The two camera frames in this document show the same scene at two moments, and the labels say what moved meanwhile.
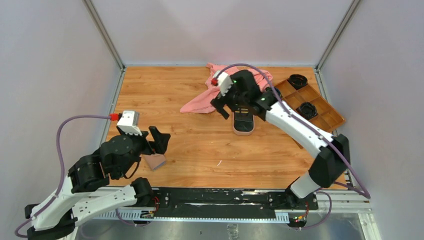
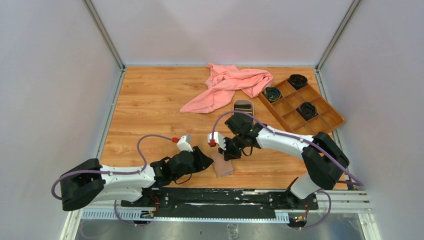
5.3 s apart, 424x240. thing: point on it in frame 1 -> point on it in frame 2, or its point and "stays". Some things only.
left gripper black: x=161 y=141 -> x=202 y=161
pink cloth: x=201 y=103 stays
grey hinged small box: x=155 y=160 -> x=222 y=168
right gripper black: x=219 y=103 -> x=228 y=154
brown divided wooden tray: x=327 y=116 stays
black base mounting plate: x=218 y=202 stays
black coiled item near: x=307 y=110 stays
